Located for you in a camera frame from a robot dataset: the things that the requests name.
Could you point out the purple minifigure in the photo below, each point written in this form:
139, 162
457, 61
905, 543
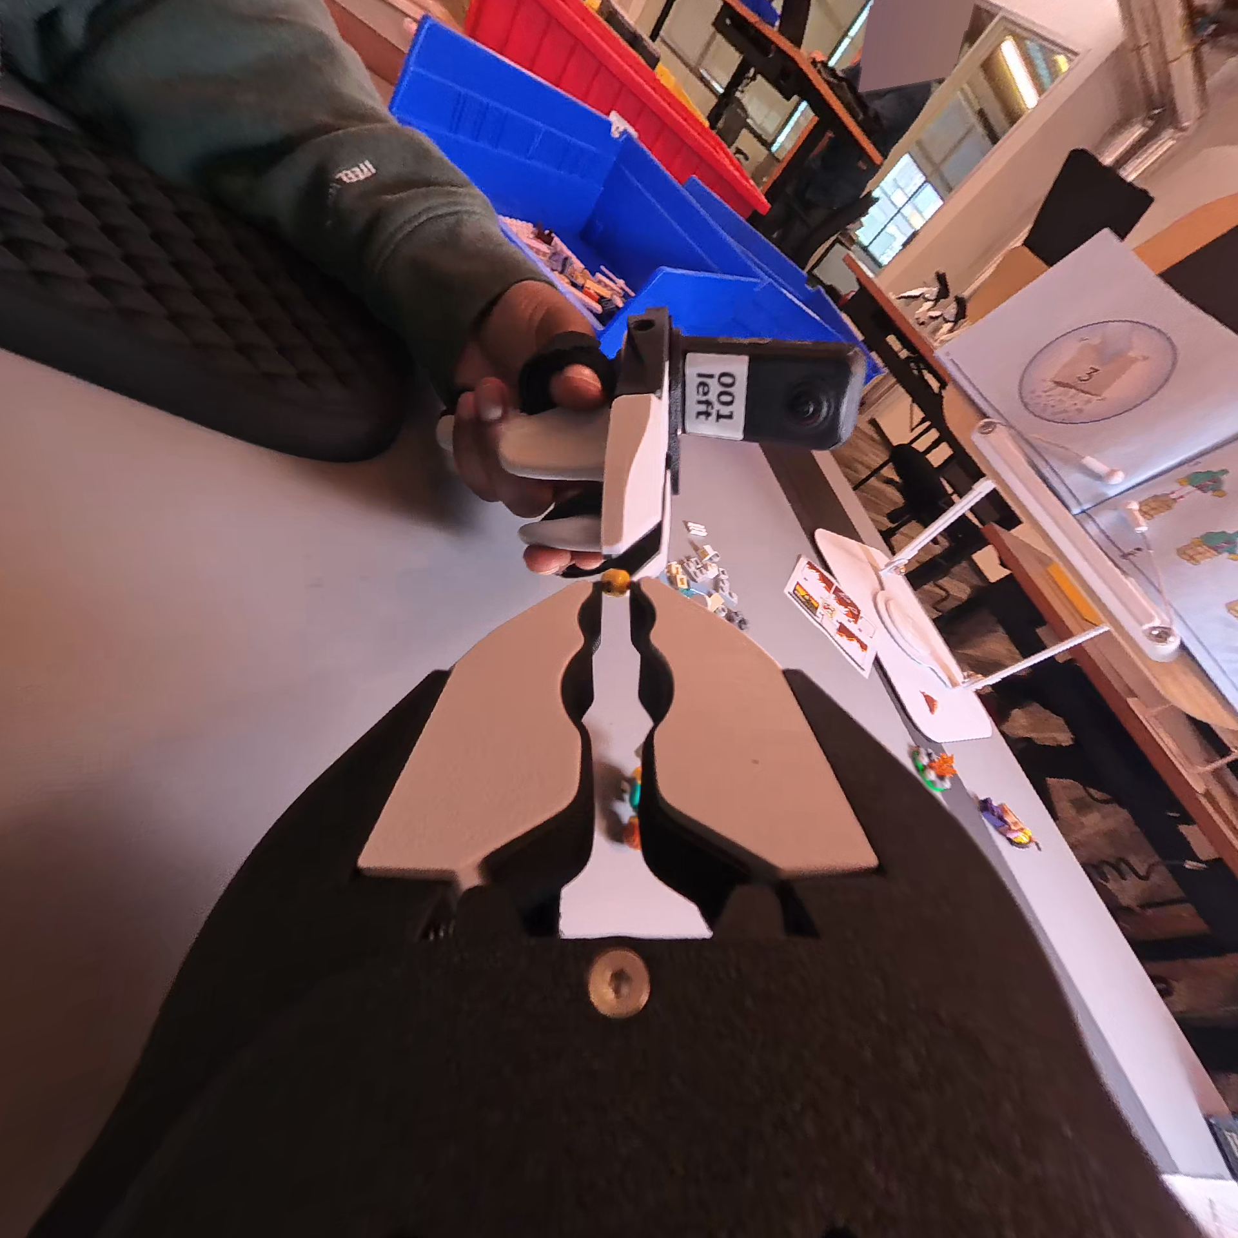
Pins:
1005, 823

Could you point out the paned window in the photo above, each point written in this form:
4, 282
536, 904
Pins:
897, 207

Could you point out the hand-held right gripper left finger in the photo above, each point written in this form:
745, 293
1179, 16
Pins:
474, 763

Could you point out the black board panel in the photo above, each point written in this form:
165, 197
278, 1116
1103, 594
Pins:
1209, 289
1088, 200

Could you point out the silver ceiling air duct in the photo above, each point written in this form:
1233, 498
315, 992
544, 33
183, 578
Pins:
1171, 77

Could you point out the wooden top standing desk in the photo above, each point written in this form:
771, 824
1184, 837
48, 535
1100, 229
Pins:
811, 77

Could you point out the black mesh cushion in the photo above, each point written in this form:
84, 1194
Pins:
173, 308

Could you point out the pale blue instruction booklet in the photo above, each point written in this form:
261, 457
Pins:
1062, 388

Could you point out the blue plastic bin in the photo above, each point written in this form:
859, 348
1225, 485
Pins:
512, 125
736, 301

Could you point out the lego sticker sheet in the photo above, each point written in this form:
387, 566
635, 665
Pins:
830, 608

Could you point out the white book stand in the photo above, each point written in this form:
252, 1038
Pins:
928, 676

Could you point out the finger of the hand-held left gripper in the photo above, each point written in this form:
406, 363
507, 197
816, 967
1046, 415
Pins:
666, 533
634, 473

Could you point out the scattered assorted lego bricks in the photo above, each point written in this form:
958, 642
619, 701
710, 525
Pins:
578, 276

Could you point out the wooden panel support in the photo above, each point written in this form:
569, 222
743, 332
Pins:
1005, 280
1186, 226

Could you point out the person's left forearm green sleeve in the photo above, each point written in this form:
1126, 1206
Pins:
289, 144

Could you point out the red plastic bin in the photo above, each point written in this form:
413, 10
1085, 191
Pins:
599, 87

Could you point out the small lego campfire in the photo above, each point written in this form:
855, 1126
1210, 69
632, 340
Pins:
933, 769

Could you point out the person's left hand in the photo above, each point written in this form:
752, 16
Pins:
503, 348

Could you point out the green minifigure torso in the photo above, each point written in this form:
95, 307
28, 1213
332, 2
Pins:
635, 795

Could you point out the pile of small lego pieces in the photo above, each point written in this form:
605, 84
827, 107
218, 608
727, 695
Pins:
706, 576

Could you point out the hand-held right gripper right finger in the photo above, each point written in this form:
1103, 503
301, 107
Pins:
763, 763

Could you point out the black office chair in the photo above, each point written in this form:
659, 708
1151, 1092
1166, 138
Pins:
830, 184
912, 473

